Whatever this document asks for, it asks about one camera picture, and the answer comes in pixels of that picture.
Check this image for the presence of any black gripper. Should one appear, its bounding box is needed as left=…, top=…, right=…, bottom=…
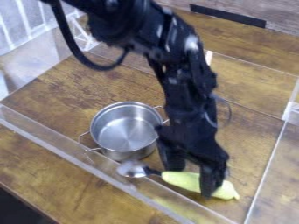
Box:
left=155, top=113, right=229, bottom=198

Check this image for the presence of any green handled metal spoon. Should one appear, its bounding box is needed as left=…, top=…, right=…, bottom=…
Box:
left=116, top=160, right=239, bottom=200

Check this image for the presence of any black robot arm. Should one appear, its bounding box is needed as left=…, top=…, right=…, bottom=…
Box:
left=40, top=0, right=229, bottom=197

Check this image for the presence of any stainless steel pot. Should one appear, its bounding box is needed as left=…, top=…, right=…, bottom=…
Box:
left=79, top=101, right=168, bottom=162

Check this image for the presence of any clear acrylic right barrier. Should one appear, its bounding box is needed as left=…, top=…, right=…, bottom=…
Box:
left=244, top=78, right=299, bottom=224

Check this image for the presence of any clear acrylic front barrier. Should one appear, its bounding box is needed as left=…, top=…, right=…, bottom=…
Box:
left=0, top=104, right=237, bottom=224

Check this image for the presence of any black strip on table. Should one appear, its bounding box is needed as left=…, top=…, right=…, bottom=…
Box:
left=189, top=3, right=267, bottom=28

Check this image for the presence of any clear acrylic triangle bracket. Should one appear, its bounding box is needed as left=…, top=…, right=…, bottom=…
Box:
left=67, top=14, right=99, bottom=52

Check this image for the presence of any black cable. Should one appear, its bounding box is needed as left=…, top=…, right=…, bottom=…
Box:
left=48, top=0, right=131, bottom=72

